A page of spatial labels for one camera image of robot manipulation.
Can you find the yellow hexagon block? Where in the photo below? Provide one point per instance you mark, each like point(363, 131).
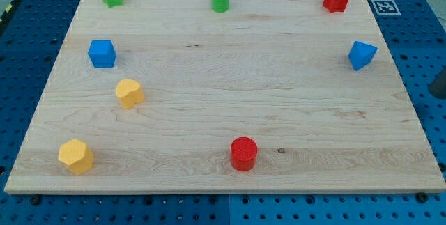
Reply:
point(76, 156)

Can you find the blue triangle block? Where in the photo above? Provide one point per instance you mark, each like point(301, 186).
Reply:
point(361, 54)

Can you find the blue cube block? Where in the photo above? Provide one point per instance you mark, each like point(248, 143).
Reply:
point(102, 53)

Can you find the dark grey pusher tool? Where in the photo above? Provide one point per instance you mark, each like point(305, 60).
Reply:
point(438, 86)

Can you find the red cylinder block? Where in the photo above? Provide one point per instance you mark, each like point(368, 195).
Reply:
point(243, 153)

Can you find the yellow heart block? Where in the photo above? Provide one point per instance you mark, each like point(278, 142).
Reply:
point(129, 92)

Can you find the white fiducial marker tag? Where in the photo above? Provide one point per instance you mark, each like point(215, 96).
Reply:
point(385, 7)

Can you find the light wooden board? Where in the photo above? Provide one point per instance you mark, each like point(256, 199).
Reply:
point(276, 71)

